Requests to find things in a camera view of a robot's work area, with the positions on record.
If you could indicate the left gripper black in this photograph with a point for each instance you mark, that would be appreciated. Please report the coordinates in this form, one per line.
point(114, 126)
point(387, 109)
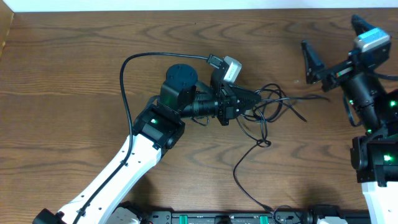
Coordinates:
point(226, 106)

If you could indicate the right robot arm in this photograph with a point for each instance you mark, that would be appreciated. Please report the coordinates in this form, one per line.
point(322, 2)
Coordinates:
point(373, 155)

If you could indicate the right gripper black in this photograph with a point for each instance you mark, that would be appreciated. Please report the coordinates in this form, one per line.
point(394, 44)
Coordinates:
point(337, 74)

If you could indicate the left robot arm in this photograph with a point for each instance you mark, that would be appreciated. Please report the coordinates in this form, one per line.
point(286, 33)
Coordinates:
point(156, 130)

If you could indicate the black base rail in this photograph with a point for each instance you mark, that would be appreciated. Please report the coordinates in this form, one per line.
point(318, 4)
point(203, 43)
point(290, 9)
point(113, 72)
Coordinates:
point(284, 217)

